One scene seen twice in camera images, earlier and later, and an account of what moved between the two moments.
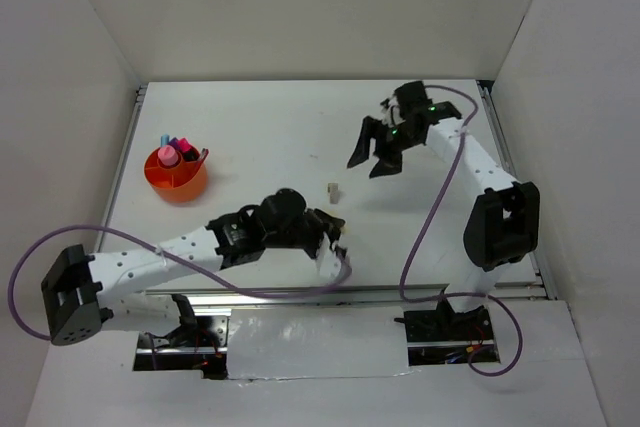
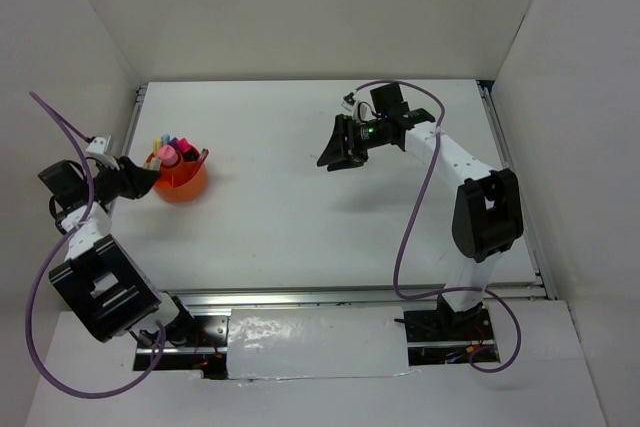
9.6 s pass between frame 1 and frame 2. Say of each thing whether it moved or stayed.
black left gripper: moved
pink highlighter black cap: stayed
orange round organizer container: stayed
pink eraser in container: stayed
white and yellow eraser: moved
